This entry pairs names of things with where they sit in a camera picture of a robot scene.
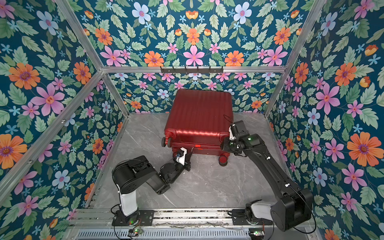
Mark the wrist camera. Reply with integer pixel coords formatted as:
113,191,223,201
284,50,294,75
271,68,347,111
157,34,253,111
229,124,236,141
176,148,188,166

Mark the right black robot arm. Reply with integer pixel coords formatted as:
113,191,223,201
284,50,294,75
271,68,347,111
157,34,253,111
221,121,314,232

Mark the aluminium cage frame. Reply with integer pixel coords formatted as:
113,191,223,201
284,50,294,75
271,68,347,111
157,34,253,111
1,1,326,204

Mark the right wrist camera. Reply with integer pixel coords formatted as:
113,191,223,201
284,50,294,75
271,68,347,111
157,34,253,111
229,124,236,141

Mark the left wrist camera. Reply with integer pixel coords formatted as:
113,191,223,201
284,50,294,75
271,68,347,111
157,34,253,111
176,148,188,166

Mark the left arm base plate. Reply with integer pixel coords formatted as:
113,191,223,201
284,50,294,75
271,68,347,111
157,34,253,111
112,210,155,227

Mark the red hard-shell suitcase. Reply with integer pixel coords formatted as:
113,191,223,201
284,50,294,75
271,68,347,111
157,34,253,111
161,89,234,167

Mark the metal hook rail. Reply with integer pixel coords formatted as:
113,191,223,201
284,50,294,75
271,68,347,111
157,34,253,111
160,66,224,74

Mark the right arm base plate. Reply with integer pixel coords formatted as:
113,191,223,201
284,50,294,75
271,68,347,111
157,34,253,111
228,209,273,226

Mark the white slotted cable duct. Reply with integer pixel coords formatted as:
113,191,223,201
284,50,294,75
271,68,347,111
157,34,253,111
76,229,251,240

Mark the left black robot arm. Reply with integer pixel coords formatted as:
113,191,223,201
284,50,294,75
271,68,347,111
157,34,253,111
112,148,193,218

